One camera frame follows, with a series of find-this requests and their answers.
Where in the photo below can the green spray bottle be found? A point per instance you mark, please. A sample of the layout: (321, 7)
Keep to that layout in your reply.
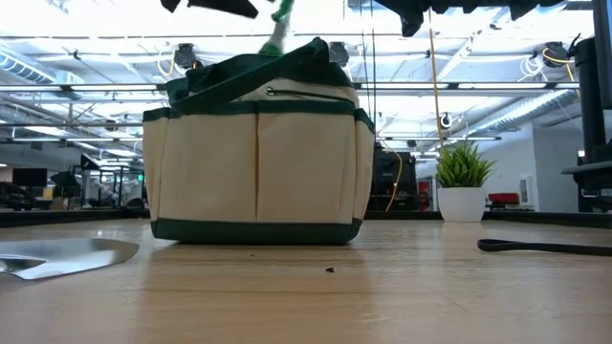
(277, 33)

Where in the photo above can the beige green gardening bag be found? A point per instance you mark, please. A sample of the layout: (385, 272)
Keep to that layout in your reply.
(258, 167)

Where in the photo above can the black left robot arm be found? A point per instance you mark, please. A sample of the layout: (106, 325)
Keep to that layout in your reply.
(169, 4)

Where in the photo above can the black computer monitor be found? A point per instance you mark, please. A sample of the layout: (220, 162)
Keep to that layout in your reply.
(590, 95)

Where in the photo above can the black equipment rack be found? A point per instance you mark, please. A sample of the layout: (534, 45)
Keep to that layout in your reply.
(389, 181)

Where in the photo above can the small potted green plant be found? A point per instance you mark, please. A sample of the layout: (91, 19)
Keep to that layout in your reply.
(461, 203)

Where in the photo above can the black background monitor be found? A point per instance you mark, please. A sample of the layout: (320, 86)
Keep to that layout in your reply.
(29, 177)

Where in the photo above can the black workstation frame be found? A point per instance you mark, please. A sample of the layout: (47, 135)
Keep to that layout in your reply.
(119, 186)

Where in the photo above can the black aluminium table frame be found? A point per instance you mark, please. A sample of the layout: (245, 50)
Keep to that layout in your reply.
(72, 216)

